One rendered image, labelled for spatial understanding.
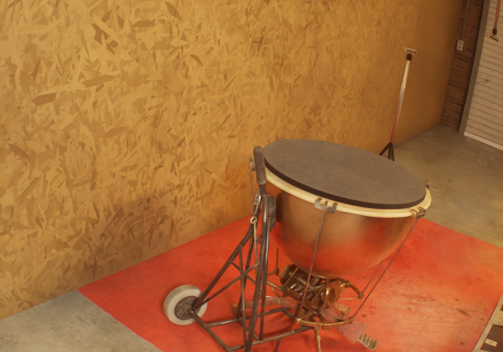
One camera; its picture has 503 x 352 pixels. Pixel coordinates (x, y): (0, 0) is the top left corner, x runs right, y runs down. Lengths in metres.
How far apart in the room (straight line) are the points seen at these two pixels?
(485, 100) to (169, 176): 6.03
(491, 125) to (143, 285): 6.31
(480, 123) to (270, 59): 5.34
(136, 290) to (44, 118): 0.99
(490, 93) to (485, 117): 0.37
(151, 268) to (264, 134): 1.11
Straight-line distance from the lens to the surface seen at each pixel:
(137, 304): 2.48
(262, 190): 1.89
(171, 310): 2.29
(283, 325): 2.53
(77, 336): 2.23
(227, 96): 2.89
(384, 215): 1.86
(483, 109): 8.06
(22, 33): 1.86
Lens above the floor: 1.42
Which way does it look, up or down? 18 degrees down
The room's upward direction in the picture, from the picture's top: 12 degrees clockwise
